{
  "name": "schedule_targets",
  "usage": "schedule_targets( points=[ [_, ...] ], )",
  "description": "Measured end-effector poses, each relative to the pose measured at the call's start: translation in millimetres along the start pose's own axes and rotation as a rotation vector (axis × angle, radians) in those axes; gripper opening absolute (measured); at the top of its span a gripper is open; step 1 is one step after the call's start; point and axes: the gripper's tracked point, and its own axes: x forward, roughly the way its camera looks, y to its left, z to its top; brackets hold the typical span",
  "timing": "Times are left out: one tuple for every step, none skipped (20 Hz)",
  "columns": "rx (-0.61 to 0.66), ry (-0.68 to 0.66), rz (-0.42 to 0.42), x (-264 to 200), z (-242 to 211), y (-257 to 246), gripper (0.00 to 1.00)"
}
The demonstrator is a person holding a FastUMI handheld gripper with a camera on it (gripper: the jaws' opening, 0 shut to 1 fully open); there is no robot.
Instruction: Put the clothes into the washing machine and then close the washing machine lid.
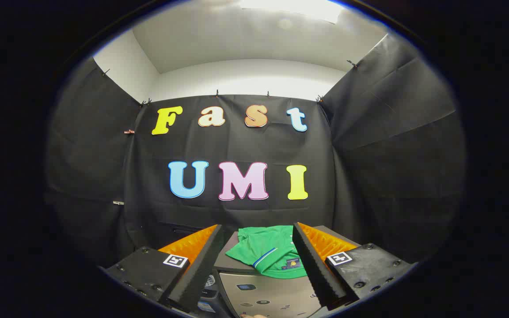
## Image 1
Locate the green polo shirt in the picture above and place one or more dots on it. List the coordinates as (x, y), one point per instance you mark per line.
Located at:
(263, 247)

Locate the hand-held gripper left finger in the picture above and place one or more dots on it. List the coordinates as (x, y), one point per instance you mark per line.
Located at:
(208, 260)

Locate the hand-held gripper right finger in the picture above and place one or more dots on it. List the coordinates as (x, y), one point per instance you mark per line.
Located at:
(312, 265)

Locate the dark top-load washing machine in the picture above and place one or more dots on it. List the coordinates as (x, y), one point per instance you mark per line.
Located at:
(210, 296)

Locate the black backdrop cloth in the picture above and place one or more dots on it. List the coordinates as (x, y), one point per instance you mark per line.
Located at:
(237, 145)

